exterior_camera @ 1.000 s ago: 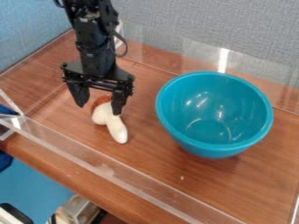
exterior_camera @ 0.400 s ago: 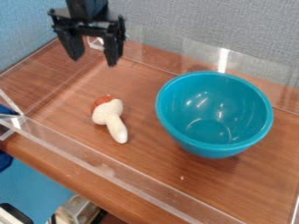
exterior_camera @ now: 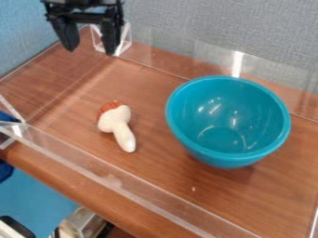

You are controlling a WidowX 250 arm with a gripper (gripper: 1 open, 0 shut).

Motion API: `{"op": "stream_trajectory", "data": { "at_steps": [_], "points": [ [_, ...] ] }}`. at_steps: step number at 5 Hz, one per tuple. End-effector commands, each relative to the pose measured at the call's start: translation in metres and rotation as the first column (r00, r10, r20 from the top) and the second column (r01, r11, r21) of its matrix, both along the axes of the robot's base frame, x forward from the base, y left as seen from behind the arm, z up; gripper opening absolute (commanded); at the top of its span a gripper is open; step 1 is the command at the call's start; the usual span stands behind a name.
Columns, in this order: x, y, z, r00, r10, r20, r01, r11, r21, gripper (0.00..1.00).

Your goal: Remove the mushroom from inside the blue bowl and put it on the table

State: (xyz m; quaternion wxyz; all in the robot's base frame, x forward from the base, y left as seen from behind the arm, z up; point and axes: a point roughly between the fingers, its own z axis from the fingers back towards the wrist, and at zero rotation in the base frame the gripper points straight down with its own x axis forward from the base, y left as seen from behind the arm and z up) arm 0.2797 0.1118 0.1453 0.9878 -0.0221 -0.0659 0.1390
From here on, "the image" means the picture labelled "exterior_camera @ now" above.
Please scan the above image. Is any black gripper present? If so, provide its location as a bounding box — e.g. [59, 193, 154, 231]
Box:
[39, 0, 125, 56]

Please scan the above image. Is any white brown-capped toy mushroom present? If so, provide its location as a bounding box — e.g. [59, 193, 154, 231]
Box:
[97, 100, 136, 152]

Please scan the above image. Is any blue plastic bowl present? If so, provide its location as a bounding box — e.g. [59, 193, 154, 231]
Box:
[165, 75, 291, 168]

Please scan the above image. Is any clear acrylic front barrier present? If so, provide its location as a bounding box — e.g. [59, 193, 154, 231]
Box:
[0, 94, 261, 238]

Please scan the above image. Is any clear acrylic back panel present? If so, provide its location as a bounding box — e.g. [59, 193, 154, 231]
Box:
[121, 28, 318, 122]

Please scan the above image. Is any blue cloth at left edge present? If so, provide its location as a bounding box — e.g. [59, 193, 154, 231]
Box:
[0, 111, 19, 184]

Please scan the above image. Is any black white device below table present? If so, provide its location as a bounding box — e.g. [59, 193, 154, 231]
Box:
[0, 216, 35, 238]

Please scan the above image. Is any clear acrylic corner bracket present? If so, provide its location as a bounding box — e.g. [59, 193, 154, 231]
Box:
[89, 22, 132, 57]

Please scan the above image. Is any metal table frame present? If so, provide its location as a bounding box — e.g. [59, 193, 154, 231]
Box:
[47, 207, 113, 238]

